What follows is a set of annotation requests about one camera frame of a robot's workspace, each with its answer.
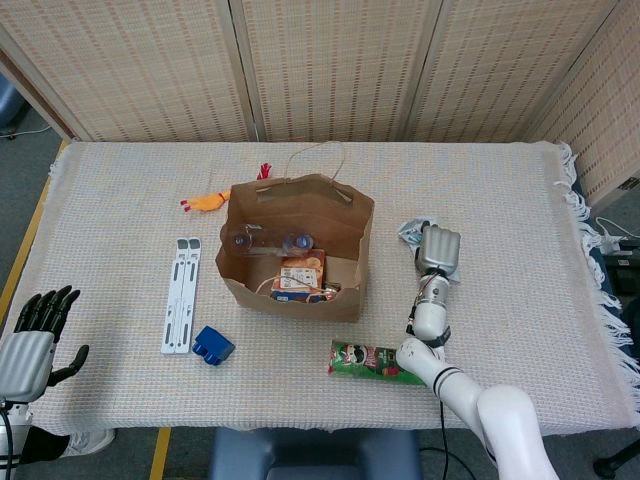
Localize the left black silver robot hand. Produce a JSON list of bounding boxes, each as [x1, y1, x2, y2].
[[0, 285, 90, 404]]

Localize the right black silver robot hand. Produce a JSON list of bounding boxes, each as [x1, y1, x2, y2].
[[413, 224, 462, 276]]

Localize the silver-green wrapper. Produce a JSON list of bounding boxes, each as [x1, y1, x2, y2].
[[398, 217, 464, 285]]

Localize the green Pringles can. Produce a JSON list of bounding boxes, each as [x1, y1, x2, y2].
[[327, 339, 429, 387]]

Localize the orange chips snack box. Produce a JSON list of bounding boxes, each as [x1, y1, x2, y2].
[[271, 249, 327, 304]]

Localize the clear plastic water bottle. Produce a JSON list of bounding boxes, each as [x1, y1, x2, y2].
[[227, 224, 316, 259]]

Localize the brown paper bag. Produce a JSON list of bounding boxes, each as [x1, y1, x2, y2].
[[214, 142, 376, 325]]

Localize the black trouser leg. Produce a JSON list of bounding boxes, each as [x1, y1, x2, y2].
[[22, 428, 71, 465]]

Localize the white woven tablecloth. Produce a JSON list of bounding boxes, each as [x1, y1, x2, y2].
[[0, 139, 634, 437]]

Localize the white sneaker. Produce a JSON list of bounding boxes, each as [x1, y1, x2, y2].
[[62, 429, 116, 457]]

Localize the white folding laptop stand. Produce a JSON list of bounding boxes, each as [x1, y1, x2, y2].
[[159, 237, 204, 355]]

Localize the white power strip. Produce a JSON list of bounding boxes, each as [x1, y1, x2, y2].
[[594, 217, 632, 254]]

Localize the blue plastic block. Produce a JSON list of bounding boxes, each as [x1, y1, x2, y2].
[[192, 325, 236, 368]]

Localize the bamboo folding screen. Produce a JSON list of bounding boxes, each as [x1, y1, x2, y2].
[[0, 0, 640, 206]]

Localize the yellow rubber chicken toy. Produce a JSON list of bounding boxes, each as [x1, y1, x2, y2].
[[179, 162, 274, 215]]

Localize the black stand base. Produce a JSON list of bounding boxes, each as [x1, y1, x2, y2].
[[593, 442, 640, 479]]

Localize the black floor cable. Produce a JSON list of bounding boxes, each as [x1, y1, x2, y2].
[[419, 399, 474, 480]]

